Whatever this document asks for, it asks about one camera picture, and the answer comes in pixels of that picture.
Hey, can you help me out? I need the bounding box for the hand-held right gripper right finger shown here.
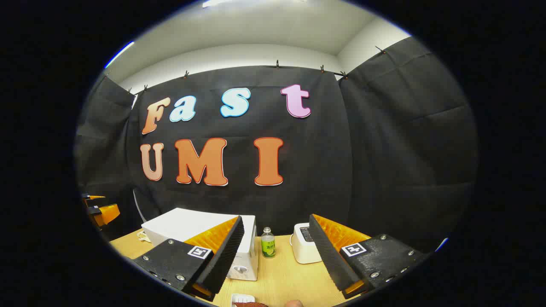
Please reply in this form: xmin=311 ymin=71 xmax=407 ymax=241
xmin=309 ymin=213 xmax=430 ymax=299

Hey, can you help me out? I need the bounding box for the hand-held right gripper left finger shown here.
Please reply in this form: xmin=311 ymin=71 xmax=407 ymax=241
xmin=133 ymin=215 xmax=246 ymax=301

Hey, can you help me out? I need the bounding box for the white microwave oven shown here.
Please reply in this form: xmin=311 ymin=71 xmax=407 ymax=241
xmin=142 ymin=208 xmax=259 ymax=281

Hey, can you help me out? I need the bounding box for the white toaster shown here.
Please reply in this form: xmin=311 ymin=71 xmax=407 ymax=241
xmin=290 ymin=223 xmax=322 ymax=264

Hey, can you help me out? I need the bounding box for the white curved tube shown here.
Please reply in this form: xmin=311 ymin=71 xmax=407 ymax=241
xmin=132 ymin=188 xmax=148 ymax=223

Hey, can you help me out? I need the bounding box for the green label drink bottle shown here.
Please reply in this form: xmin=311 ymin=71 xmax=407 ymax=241
xmin=261 ymin=227 xmax=276 ymax=258

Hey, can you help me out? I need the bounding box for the white ribbed plate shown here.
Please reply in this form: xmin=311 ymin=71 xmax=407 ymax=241
xmin=231 ymin=293 xmax=256 ymax=307

